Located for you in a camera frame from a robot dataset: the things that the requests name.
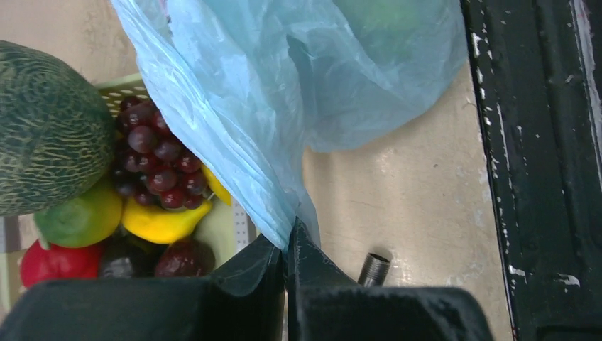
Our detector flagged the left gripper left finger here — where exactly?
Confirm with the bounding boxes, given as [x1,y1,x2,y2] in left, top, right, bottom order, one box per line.
[1,237,284,340]

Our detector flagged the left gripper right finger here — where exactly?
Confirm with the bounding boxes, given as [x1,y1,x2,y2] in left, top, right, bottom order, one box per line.
[286,220,493,340]

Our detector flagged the light blue plastic bag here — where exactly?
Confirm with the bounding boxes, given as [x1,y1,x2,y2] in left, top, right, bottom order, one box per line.
[112,1,467,249]

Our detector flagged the dark fake plum lower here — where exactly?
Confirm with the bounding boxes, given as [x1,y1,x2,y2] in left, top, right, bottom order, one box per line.
[154,237,216,277]

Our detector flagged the dark fake plum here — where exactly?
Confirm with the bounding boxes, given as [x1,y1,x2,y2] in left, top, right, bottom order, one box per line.
[97,234,167,278]
[154,237,216,277]

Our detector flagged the yellow fake starfruit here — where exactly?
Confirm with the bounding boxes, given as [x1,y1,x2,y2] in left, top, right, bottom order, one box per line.
[201,165,232,206]

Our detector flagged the yellow fake banana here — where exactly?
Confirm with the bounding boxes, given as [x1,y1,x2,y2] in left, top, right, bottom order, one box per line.
[121,199,213,244]

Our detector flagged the dark fake plum upper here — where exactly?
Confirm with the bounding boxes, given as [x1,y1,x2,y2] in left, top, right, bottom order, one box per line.
[97,234,167,278]

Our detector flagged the dark red fake grapes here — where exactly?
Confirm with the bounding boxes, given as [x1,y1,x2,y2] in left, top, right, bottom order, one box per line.
[109,95,209,211]

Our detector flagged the green fake mango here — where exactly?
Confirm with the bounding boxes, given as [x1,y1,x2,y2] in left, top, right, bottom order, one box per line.
[33,178,123,248]

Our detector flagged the red fake apple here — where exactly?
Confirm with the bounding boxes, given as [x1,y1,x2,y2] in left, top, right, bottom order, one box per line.
[20,240,106,288]

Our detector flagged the green netted fake melon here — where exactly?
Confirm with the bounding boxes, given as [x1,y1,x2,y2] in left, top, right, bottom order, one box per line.
[1,40,116,216]

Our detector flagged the pale green plastic basket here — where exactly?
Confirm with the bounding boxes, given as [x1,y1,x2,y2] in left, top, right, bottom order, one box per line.
[1,74,258,318]

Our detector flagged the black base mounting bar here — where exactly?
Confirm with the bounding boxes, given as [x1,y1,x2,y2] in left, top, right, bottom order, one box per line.
[461,1,601,340]

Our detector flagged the dark metal crank handle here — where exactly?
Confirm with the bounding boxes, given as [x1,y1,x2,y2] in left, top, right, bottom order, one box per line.
[358,252,391,287]

